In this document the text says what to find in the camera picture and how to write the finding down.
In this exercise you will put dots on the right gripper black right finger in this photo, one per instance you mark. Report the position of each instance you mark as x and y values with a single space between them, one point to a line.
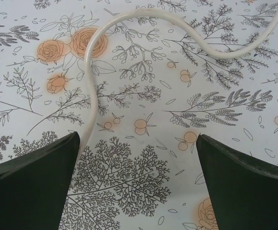
248 191

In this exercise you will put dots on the floral tablecloth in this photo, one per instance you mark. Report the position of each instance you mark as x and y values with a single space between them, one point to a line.
138 95

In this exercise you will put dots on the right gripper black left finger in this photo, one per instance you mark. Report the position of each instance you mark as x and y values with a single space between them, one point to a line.
28 187

